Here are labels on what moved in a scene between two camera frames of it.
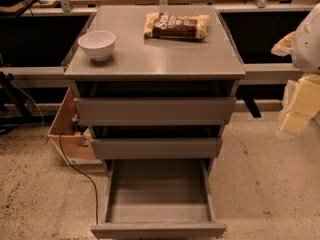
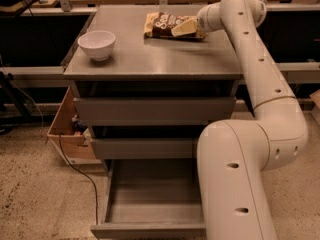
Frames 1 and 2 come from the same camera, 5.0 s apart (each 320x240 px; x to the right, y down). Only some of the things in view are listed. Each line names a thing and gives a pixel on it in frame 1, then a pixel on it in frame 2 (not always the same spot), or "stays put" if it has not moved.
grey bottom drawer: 158,199 stays put
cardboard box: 71,136 stays put
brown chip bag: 163,24 stays put
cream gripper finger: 284,46 to 208,19
